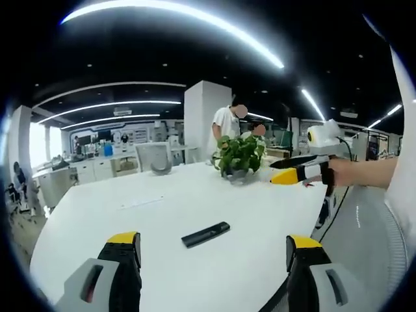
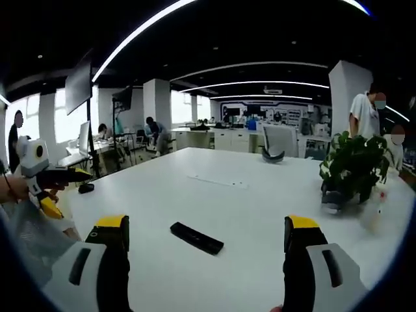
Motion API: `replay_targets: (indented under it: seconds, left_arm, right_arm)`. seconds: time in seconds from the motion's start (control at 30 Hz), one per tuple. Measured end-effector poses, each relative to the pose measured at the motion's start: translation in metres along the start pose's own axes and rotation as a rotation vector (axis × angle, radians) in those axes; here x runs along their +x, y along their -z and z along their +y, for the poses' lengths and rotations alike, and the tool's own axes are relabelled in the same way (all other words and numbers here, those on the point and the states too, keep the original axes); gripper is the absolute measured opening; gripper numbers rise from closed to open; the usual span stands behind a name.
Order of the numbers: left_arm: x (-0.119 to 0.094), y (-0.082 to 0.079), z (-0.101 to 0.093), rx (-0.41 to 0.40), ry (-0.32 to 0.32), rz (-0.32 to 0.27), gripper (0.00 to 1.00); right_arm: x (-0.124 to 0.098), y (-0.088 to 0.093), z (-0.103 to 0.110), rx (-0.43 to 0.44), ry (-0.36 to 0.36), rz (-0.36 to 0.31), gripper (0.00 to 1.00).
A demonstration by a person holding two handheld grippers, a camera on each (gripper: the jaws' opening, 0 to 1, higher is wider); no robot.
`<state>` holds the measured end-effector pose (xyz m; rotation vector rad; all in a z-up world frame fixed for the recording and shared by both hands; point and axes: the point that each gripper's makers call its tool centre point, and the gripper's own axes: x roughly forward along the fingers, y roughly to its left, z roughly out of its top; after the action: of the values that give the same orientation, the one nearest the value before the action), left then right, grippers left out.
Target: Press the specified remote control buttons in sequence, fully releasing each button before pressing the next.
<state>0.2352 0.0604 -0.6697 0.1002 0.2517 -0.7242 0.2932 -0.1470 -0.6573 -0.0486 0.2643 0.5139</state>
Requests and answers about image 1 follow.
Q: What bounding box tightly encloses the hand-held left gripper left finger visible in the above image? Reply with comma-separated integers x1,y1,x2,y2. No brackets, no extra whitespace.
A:
53,231,143,312

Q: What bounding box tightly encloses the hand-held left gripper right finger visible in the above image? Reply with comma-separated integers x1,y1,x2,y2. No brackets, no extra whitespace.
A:
285,234,368,312

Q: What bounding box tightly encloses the black remote control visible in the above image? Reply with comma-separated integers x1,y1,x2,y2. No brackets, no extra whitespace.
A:
181,221,231,250

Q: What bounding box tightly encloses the person's right hand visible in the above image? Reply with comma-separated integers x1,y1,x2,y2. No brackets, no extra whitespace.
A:
331,158,358,188

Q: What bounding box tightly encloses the ceiling light strip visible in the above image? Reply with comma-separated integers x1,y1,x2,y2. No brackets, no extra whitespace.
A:
300,88,326,121
61,112,161,129
60,0,285,69
38,99,182,124

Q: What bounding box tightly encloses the grey plant pot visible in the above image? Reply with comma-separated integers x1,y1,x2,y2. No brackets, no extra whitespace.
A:
226,167,248,185

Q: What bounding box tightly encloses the green leafy plant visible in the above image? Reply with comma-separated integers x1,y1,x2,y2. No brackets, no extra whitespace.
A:
211,134,267,176

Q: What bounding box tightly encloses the grey mesh office chair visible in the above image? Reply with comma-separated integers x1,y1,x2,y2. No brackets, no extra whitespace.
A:
259,187,410,312

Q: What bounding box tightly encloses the person's white shirt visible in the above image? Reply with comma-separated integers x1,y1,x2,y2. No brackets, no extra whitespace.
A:
385,45,416,228

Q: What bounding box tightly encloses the white cabinet row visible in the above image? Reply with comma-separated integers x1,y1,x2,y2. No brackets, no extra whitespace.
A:
32,152,144,196

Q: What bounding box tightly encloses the white office chair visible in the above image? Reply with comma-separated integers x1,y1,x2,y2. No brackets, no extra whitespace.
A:
135,142,174,178

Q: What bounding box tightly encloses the black cable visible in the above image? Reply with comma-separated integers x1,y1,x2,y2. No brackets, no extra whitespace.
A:
317,136,355,244

